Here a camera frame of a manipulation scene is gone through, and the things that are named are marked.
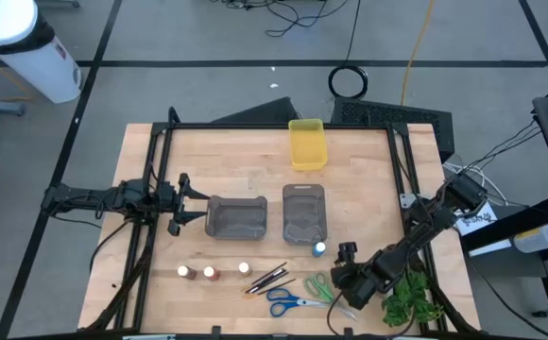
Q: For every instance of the white trash can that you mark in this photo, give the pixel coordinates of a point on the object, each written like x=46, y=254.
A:
x=42, y=66

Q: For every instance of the black caster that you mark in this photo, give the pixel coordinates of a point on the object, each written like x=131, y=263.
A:
x=542, y=313

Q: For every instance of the grey right mounting plate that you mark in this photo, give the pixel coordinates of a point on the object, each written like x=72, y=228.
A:
x=407, y=200

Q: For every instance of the green artificial plant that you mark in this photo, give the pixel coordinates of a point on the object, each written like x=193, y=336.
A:
x=411, y=297

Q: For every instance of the white box with print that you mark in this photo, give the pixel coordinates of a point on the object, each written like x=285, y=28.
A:
x=484, y=223

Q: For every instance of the dark brown paint bottle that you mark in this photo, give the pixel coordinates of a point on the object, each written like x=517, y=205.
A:
x=185, y=271

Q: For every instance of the yellow plastic bin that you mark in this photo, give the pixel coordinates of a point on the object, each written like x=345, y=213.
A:
x=308, y=146

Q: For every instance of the blue paint bottle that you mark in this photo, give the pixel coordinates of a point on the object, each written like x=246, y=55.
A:
x=319, y=249

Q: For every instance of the ochre paint bottle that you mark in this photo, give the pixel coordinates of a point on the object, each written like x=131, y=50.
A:
x=244, y=268

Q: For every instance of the narrow grey plastic tray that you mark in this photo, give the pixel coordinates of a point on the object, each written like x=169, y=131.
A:
x=304, y=217

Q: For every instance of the black aluminium table frame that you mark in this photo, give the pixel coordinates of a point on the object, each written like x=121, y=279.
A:
x=274, y=126

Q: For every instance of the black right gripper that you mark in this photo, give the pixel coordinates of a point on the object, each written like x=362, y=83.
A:
x=354, y=276

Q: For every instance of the wide grey plastic tray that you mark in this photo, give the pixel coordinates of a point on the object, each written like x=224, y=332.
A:
x=236, y=219

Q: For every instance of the grey device yellow label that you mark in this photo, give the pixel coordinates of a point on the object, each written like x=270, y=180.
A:
x=538, y=238

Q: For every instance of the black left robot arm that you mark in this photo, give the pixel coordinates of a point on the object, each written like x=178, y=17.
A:
x=80, y=196

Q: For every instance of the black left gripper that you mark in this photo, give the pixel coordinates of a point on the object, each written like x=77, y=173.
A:
x=167, y=200

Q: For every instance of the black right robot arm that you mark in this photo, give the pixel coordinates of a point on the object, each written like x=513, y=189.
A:
x=422, y=229

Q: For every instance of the red paint bottle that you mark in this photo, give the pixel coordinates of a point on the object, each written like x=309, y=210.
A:
x=210, y=272

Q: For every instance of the black flat panel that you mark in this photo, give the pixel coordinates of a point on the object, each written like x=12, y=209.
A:
x=264, y=113

